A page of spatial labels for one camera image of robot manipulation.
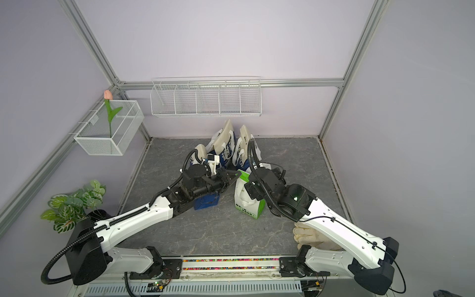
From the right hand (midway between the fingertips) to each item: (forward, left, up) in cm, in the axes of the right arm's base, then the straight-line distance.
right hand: (261, 175), depth 70 cm
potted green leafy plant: (-13, +68, -2) cm, 69 cm away
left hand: (0, +7, 0) cm, 7 cm away
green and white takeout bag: (-4, +7, -13) cm, 15 cm away
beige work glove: (-15, -21, -26) cm, 36 cm away
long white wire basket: (+49, +15, +3) cm, 51 cm away
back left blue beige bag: (+20, +17, -5) cm, 27 cm away
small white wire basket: (+26, +71, 0) cm, 76 cm away
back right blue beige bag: (+16, +8, -10) cm, 20 cm away
